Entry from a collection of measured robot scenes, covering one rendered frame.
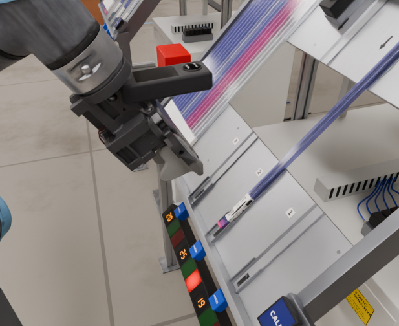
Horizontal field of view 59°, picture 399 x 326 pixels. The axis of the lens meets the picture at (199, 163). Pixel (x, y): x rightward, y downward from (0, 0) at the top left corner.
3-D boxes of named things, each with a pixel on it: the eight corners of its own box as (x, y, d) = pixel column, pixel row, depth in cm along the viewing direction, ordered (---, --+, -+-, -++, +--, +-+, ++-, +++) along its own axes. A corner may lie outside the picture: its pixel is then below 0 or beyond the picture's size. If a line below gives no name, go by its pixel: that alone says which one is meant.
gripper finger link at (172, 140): (181, 155, 52) (145, 114, 47) (190, 148, 52) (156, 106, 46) (189, 173, 48) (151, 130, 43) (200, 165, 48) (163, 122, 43)
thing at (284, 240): (265, 335, 53) (253, 332, 51) (161, 123, 103) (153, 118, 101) (363, 253, 48) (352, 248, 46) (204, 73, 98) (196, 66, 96)
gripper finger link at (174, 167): (176, 190, 55) (140, 153, 50) (207, 168, 54) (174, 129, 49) (182, 202, 53) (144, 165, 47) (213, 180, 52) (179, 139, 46)
